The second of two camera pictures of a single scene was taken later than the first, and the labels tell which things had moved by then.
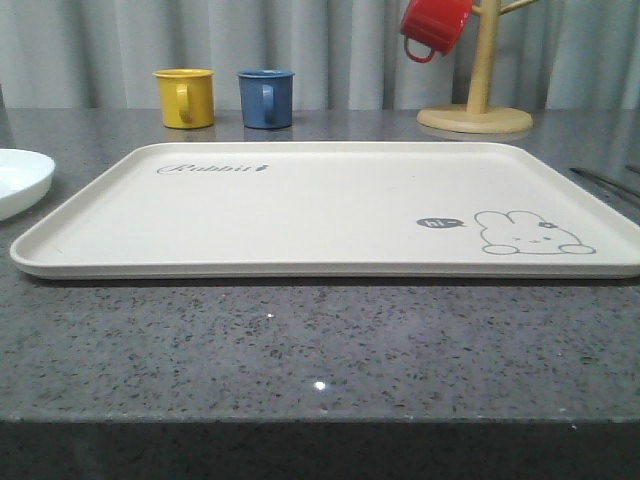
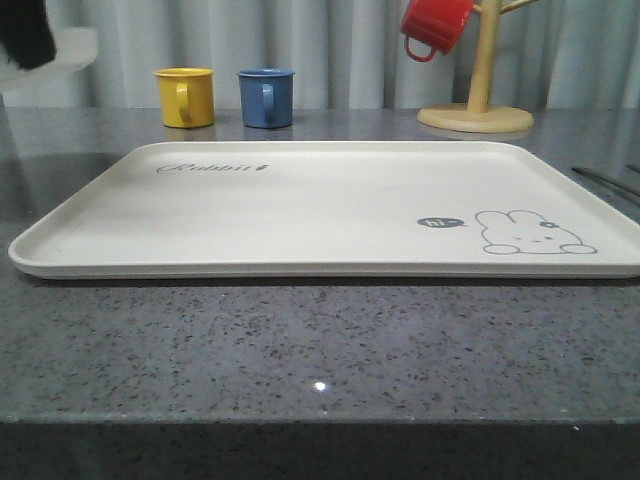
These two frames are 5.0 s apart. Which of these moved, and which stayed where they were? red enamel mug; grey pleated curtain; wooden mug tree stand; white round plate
Moved: white round plate
Stayed: red enamel mug; wooden mug tree stand; grey pleated curtain
